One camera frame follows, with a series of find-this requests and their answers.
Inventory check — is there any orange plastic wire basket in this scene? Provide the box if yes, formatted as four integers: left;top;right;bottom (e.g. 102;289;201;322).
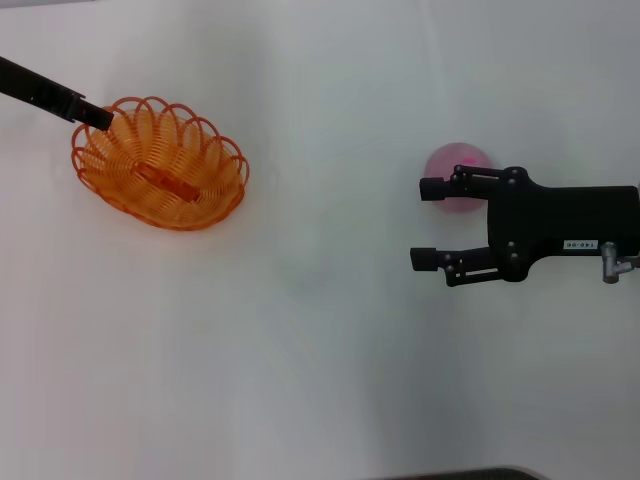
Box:
70;96;250;232

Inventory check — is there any pink peach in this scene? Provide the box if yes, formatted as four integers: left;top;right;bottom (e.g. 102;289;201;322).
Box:
424;142;496;216

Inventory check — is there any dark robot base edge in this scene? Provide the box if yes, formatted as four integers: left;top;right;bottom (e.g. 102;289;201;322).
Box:
394;464;544;480

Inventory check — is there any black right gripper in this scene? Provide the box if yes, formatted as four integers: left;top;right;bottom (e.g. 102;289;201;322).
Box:
409;164;640;289

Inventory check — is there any silver cable connector plug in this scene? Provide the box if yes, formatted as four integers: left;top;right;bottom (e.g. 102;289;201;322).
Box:
599;241;640;285

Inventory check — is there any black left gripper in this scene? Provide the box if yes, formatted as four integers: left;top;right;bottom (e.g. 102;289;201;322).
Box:
0;54;115;132

